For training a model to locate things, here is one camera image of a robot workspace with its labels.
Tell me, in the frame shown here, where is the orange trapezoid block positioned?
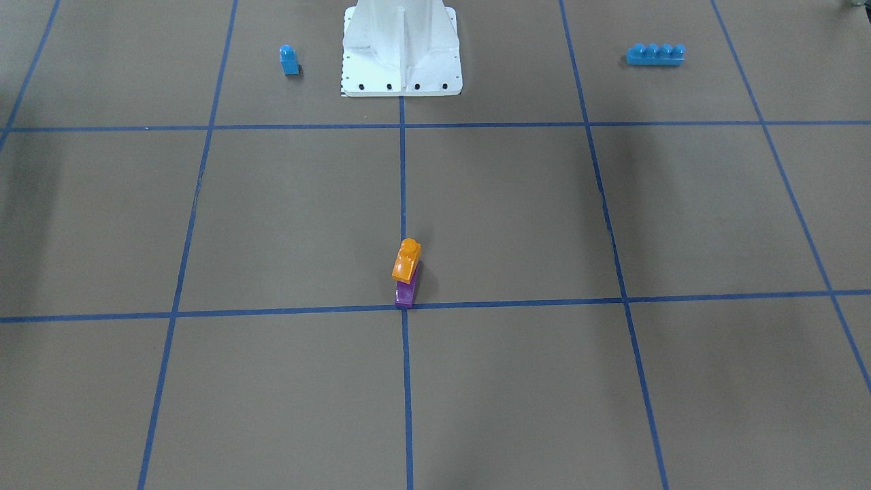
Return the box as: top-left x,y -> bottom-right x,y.
391,237 -> 422,283

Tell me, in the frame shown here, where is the purple trapezoid block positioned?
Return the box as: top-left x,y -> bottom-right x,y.
394,263 -> 423,310

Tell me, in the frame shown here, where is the small blue block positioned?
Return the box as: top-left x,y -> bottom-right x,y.
279,44 -> 301,76

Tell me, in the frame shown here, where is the long blue four-stud block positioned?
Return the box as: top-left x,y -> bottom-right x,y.
625,43 -> 687,66

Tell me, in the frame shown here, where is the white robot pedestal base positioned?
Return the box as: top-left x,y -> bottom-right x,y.
340,1 -> 463,97

